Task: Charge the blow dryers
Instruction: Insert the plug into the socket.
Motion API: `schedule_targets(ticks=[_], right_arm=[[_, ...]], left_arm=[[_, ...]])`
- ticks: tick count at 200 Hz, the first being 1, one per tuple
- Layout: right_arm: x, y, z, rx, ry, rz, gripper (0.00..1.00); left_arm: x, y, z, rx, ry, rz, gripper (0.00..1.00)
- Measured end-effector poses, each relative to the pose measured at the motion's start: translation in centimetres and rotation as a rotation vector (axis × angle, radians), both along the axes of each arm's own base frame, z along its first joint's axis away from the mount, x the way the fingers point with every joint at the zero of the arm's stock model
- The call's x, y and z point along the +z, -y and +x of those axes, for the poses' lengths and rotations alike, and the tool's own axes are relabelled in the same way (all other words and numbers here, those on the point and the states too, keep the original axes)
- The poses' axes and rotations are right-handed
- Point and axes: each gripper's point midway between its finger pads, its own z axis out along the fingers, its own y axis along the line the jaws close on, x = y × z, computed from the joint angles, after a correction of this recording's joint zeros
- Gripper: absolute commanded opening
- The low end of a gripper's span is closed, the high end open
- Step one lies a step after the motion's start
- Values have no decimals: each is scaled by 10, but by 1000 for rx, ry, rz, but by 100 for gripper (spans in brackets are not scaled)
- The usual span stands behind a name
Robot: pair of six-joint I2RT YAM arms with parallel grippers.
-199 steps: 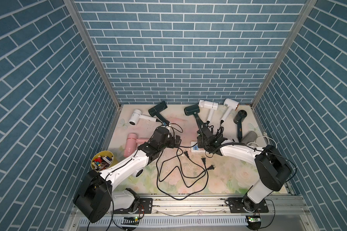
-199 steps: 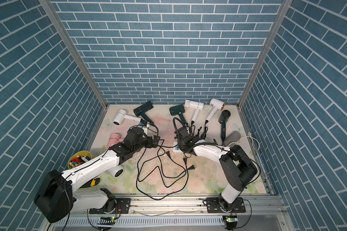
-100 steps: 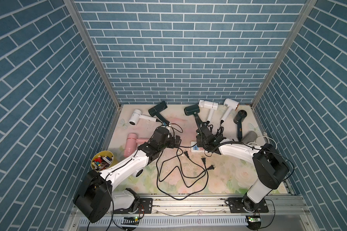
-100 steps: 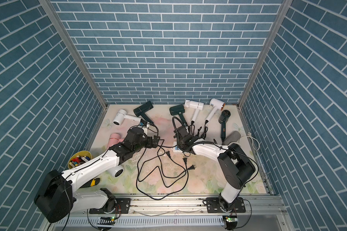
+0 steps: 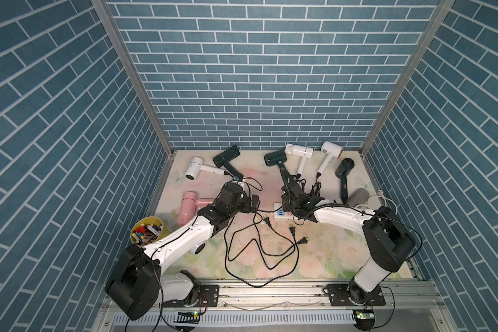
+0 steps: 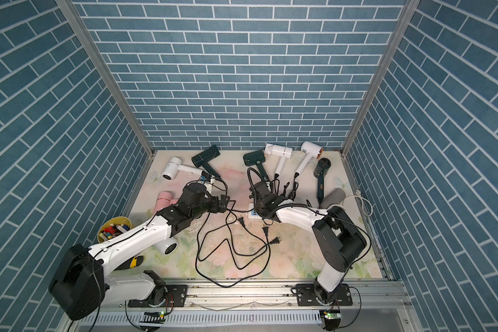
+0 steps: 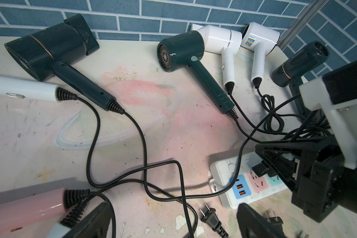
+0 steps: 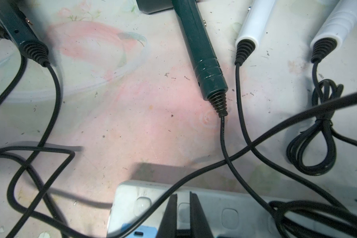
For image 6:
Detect black cable of boxy white dryer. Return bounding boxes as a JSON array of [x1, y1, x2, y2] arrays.
[[271, 176, 291, 200]]

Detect dark green boxy hair dryer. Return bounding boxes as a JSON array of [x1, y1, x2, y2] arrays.
[[243, 150, 270, 183]]

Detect dark teal round hair dryer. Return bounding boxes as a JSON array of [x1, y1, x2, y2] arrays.
[[313, 158, 331, 206]]

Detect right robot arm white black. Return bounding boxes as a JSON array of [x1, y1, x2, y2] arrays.
[[249, 192, 367, 305]]

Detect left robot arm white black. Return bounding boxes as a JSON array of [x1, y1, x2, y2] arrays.
[[48, 183, 230, 321]]

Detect white multicolour power strip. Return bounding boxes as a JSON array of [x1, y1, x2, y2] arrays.
[[247, 203, 261, 220]]

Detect dark green slim hair dryer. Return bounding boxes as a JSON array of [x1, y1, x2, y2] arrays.
[[191, 145, 221, 178]]

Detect pink hair dryer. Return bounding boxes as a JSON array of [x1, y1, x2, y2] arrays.
[[154, 191, 178, 214]]

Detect white boxy hair dryer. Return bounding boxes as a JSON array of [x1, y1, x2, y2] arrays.
[[264, 143, 293, 178]]

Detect grey oval pad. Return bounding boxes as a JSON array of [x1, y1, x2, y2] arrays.
[[320, 188, 347, 209]]

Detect black yellow utility knife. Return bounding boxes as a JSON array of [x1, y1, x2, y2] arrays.
[[117, 255, 144, 271]]

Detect yellow cup with small items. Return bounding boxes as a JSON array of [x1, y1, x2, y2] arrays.
[[97, 217, 133, 243]]

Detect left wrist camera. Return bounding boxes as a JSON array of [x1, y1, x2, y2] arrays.
[[199, 172, 214, 184]]

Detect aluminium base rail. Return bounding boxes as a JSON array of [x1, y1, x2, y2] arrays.
[[66, 277, 412, 329]]

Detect white power strip cord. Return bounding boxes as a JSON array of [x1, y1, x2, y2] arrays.
[[335, 190, 374, 219]]

